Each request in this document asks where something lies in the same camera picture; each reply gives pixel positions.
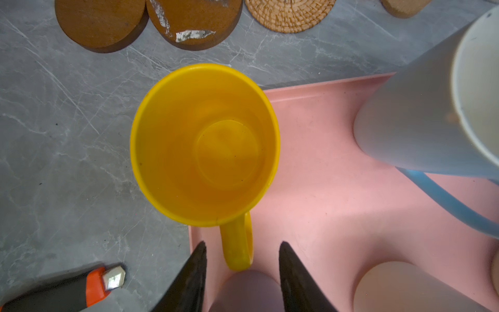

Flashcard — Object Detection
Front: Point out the yellow mug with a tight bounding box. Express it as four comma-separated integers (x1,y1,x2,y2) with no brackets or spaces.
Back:
130,64,280,270

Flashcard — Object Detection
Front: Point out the cork paw print coaster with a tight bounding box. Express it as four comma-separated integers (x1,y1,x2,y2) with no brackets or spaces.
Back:
380,0,431,18

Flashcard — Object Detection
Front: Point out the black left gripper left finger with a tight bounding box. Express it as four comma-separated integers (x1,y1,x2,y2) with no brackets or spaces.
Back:
152,241,207,312

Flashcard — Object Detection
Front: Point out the pink tray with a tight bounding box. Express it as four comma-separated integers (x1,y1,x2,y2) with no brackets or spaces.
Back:
188,71,499,312

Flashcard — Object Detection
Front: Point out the white mug purple handle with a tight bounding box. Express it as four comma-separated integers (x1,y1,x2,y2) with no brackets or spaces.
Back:
209,270,285,311

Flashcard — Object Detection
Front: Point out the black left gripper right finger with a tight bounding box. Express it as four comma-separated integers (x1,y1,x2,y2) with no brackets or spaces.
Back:
279,241,338,312

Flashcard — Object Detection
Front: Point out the plain brown wooden coaster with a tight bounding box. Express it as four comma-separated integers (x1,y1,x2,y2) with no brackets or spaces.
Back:
55,0,149,53

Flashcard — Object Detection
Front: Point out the white mug red inside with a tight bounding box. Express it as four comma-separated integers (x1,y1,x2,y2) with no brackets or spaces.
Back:
353,261,488,311

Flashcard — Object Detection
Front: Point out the orange black utility knife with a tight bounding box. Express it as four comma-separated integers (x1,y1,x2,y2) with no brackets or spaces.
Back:
1,265,126,311

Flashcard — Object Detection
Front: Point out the glossy brown wooden coaster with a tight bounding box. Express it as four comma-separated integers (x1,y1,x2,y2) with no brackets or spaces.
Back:
146,0,243,51

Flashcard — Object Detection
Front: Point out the white mug blue handle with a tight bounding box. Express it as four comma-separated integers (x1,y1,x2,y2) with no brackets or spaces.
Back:
353,7,498,238

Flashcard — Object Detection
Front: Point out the rattan woven round coaster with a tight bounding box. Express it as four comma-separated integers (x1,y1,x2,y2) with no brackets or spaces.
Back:
245,0,336,34

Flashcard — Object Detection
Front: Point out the white mug front right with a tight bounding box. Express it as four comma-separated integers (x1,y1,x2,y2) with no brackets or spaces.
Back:
491,251,499,295

